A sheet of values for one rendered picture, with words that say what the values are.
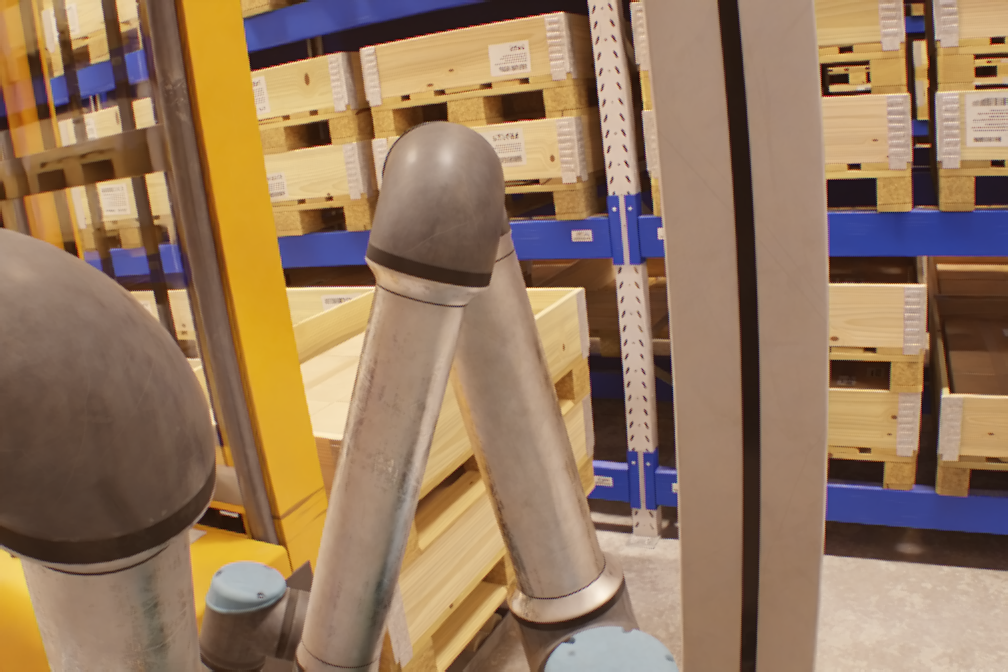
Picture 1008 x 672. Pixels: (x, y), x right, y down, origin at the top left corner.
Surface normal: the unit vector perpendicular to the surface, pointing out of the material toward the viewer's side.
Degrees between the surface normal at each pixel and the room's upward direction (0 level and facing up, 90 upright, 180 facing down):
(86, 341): 73
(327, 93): 90
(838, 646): 0
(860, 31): 90
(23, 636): 68
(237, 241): 90
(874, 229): 90
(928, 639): 0
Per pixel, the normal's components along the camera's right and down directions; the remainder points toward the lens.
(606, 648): -0.11, -0.92
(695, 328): -0.31, 0.31
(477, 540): 0.88, 0.03
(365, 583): 0.28, 0.30
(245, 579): 0.21, -0.95
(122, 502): 0.69, 0.47
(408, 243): -0.28, 0.00
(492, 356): 0.02, 0.29
